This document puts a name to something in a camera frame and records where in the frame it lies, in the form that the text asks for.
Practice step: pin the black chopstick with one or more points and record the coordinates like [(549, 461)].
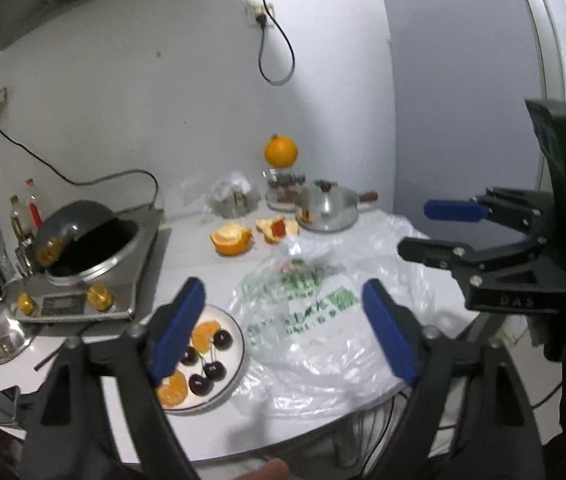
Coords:
[(48, 360)]

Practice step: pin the peeled orange segment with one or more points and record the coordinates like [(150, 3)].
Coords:
[(173, 390), (205, 335)]

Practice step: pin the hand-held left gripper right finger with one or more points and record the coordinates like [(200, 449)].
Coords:
[(390, 330)]

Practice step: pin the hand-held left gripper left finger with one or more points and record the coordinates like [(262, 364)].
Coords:
[(178, 330)]

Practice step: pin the orange peel piece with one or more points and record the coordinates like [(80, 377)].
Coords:
[(263, 225)]

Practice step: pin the steel pot with lid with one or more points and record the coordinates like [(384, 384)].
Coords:
[(328, 210)]

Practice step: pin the white refrigerator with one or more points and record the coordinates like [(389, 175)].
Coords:
[(463, 85)]

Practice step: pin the yellow cap bottle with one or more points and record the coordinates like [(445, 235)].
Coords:
[(17, 220)]

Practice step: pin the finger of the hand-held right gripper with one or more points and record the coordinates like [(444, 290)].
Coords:
[(450, 210), (428, 250)]

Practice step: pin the clear printed plastic bag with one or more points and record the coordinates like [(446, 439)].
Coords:
[(323, 360)]

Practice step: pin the steel pot lid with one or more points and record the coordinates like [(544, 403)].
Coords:
[(5, 330)]

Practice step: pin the steel induction stove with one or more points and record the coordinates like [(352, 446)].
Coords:
[(128, 270)]

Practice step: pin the half orange peel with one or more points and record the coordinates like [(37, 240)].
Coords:
[(230, 240)]

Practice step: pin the steel cup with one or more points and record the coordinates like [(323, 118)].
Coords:
[(237, 202)]

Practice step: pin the whole orange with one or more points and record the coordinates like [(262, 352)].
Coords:
[(280, 151)]

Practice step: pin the white plate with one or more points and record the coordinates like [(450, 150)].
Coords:
[(230, 360)]

